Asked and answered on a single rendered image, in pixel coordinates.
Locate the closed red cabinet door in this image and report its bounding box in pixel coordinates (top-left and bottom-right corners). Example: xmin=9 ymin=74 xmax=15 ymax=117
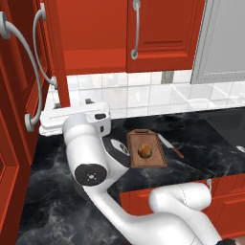
xmin=125 ymin=0 xmax=206 ymax=74

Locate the straight grey door handle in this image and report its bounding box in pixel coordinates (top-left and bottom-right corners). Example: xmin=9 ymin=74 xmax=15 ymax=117
xmin=129 ymin=0 xmax=142 ymax=61

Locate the large red cabinet door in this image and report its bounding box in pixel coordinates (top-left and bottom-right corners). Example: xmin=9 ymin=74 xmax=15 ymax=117
xmin=0 ymin=0 xmax=54 ymax=245

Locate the grey wall outlet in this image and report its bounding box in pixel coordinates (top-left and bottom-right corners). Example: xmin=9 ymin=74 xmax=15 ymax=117
xmin=161 ymin=70 xmax=175 ymax=85

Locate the black hob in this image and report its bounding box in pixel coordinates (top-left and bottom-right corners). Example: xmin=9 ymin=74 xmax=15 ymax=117
xmin=200 ymin=108 xmax=245 ymax=161

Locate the long curved grey door handle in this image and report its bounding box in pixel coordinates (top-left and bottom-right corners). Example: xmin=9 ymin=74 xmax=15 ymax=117
xmin=0 ymin=11 xmax=44 ymax=133

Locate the open red cabinet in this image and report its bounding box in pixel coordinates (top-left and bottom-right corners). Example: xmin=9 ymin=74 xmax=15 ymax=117
xmin=56 ymin=0 xmax=129 ymax=77

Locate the red base cabinet front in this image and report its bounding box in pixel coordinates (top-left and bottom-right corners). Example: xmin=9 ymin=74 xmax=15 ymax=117
xmin=120 ymin=183 xmax=180 ymax=218

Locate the grey range hood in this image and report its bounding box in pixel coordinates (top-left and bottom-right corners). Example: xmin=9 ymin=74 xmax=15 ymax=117
xmin=189 ymin=0 xmax=245 ymax=85

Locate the red base cabinet door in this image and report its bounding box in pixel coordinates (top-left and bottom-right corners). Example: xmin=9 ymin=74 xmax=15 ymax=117
xmin=204 ymin=173 xmax=245 ymax=240

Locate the wooden cutting board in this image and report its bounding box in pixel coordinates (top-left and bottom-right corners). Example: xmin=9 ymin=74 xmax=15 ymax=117
xmin=125 ymin=128 xmax=168 ymax=169

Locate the open red cabinet door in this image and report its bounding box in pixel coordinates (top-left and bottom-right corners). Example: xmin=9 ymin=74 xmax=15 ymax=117
xmin=43 ymin=0 xmax=72 ymax=109

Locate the red-handled knife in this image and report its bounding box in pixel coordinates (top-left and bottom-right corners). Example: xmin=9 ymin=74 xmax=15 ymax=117
xmin=157 ymin=133 xmax=186 ymax=159

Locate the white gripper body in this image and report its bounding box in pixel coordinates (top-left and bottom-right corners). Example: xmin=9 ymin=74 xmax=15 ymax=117
xmin=38 ymin=101 xmax=111 ymax=138

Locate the round brown bread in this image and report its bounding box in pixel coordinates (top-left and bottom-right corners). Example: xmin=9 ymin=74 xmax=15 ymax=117
xmin=137 ymin=143 xmax=153 ymax=160

